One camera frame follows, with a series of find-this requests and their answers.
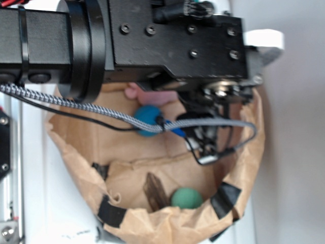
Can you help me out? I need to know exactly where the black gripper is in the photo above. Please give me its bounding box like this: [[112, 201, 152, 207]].
[[108, 0, 265, 107]]

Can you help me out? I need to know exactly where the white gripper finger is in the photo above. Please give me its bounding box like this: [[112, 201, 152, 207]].
[[245, 29, 284, 50]]

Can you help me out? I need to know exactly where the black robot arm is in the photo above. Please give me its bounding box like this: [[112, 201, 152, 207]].
[[1, 1, 284, 107]]

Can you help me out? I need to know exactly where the pink plush bunny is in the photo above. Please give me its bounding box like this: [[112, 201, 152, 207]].
[[124, 82, 178, 106]]

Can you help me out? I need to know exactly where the blue dimpled ball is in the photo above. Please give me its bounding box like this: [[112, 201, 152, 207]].
[[134, 105, 164, 125]]

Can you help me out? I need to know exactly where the brown paper bag bin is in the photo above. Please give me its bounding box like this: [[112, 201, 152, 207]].
[[46, 91, 265, 243]]

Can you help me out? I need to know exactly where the green dimpled ball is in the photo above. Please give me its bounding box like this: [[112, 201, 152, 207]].
[[171, 188, 203, 209]]

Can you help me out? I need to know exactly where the dark brown wood piece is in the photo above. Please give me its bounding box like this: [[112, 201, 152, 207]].
[[143, 172, 170, 211]]

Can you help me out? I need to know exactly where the thin black cable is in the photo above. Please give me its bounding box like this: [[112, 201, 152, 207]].
[[15, 98, 234, 166]]

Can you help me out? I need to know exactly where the braided grey cable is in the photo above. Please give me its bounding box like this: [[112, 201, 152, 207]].
[[0, 83, 257, 156]]

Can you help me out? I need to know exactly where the black metal bracket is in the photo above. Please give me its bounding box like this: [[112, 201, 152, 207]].
[[0, 107, 11, 180]]

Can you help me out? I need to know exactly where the aluminium frame rail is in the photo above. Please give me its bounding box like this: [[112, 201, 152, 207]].
[[1, 94, 25, 243]]

